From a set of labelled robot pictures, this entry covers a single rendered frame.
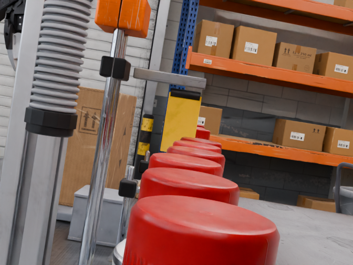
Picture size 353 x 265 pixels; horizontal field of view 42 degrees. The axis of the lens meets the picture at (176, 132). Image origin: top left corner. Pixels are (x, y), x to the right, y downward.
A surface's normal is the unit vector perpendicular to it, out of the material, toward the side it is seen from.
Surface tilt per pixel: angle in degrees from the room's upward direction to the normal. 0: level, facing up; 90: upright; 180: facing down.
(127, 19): 90
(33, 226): 90
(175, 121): 90
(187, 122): 90
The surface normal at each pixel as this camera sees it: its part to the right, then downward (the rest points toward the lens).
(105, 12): -0.04, 0.05
